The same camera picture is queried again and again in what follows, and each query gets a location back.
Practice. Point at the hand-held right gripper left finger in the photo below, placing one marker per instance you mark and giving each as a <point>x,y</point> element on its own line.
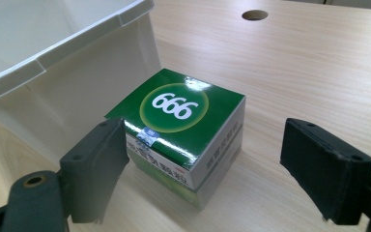
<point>90,170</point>

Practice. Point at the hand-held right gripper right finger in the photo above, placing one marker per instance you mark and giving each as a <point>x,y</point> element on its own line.
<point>325,167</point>

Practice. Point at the green and white medicine box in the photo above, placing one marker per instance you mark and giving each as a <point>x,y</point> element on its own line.
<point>180,135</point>

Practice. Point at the cream plastic bin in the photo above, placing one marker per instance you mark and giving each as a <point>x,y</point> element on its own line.
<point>64,64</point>

